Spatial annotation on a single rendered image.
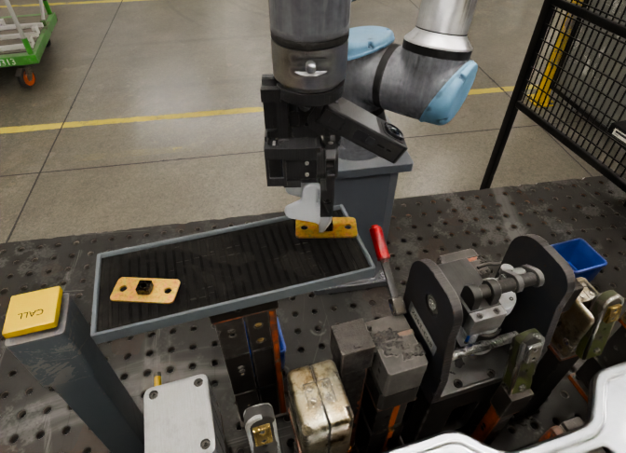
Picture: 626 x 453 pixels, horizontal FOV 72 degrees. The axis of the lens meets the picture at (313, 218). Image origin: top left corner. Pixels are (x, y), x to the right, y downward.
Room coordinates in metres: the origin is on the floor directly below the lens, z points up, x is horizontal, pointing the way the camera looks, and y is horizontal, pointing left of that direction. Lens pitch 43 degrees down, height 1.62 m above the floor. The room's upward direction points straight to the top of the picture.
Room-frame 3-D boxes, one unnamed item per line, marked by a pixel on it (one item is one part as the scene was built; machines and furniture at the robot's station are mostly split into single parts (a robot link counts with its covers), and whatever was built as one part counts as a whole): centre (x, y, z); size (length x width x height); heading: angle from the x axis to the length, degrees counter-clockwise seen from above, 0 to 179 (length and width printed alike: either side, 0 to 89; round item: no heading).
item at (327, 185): (0.40, -0.01, 1.30); 0.05 x 0.02 x 0.09; 2
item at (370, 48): (0.79, -0.09, 1.27); 0.13 x 0.12 x 0.14; 56
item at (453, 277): (0.37, -0.24, 0.94); 0.18 x 0.13 x 0.49; 107
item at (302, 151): (0.42, 0.01, 1.36); 0.09 x 0.08 x 0.12; 92
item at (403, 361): (0.32, -0.12, 0.89); 0.13 x 0.11 x 0.38; 17
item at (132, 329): (0.39, 0.11, 1.16); 0.37 x 0.14 x 0.02; 107
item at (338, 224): (0.42, -0.02, 1.21); 0.08 x 0.04 x 0.01; 92
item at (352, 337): (0.32, -0.05, 0.90); 0.05 x 0.05 x 0.40; 17
